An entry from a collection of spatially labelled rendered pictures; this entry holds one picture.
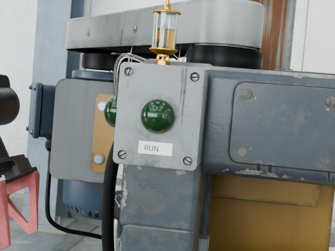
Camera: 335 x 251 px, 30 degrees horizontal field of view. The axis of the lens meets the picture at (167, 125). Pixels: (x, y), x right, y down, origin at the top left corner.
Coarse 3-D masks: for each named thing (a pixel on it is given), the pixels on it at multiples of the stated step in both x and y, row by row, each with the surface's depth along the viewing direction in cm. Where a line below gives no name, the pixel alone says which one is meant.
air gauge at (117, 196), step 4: (116, 192) 80; (120, 192) 80; (116, 196) 80; (120, 196) 80; (116, 200) 80; (120, 200) 80; (116, 204) 80; (116, 208) 80; (116, 212) 80; (116, 216) 80
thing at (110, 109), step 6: (114, 96) 57; (108, 102) 56; (114, 102) 56; (108, 108) 56; (114, 108) 56; (108, 114) 56; (114, 114) 56; (108, 120) 56; (114, 120) 56; (114, 126) 57
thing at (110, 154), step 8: (112, 144) 62; (112, 152) 61; (112, 160) 61; (112, 168) 61; (104, 176) 62; (112, 176) 62; (104, 184) 62; (112, 184) 62; (104, 192) 62; (112, 192) 62; (104, 200) 62; (112, 200) 62; (104, 208) 62; (112, 208) 62; (104, 216) 63; (112, 216) 63; (104, 224) 63; (112, 224) 63; (104, 232) 63; (112, 232) 63; (104, 240) 63; (112, 240) 63; (104, 248) 64; (112, 248) 64
